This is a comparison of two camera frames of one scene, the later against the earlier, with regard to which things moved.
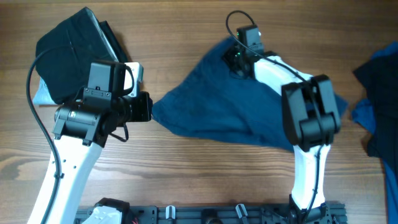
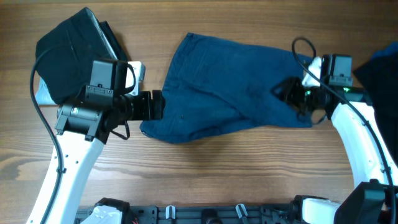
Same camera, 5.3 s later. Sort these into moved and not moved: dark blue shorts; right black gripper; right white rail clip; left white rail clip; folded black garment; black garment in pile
Moved: dark blue shorts; right black gripper
Not moved: folded black garment; left white rail clip; black garment in pile; right white rail clip
